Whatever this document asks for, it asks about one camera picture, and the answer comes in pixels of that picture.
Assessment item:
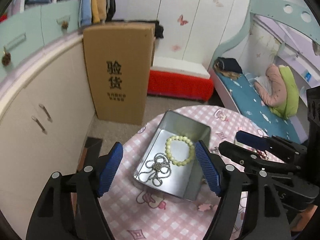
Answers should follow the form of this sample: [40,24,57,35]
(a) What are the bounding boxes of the cream bead bracelet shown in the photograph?
[165,134,196,167]

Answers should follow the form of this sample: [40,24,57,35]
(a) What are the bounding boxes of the metal tin box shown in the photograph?
[132,111,211,201]

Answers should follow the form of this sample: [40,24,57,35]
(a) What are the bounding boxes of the silver chain necklace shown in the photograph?
[137,153,173,187]

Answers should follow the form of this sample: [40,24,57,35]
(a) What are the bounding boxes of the pink and green pillow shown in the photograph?
[254,64,299,120]

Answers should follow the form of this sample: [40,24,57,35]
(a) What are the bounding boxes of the teal candy print bedspread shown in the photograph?
[217,73,306,143]

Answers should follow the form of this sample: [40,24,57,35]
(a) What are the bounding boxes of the pink checkered tablecloth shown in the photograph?
[100,105,266,239]

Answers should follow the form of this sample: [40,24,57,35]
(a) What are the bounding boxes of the folded dark clothes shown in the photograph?
[213,57,243,80]

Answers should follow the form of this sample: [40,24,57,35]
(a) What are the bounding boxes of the red storage box white lid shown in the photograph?
[148,56,214,102]

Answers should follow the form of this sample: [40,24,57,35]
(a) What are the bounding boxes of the beige curved cabinet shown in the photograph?
[1,37,95,238]

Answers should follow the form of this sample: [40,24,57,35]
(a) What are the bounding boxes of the large cardboard box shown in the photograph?
[83,22,155,125]

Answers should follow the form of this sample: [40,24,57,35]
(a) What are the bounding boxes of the pine cone ornament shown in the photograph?
[61,21,69,30]
[2,52,11,67]

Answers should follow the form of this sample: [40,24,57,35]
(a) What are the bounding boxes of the teal drawer unit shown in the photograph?
[0,0,79,80]

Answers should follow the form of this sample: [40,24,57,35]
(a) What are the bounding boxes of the hanging clothes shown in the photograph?
[78,0,116,28]

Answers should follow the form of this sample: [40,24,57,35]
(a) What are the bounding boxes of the dark red bead bracelet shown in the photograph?
[249,148,270,160]

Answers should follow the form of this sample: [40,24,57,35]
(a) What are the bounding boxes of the teal bunk bed frame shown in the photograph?
[209,0,319,76]

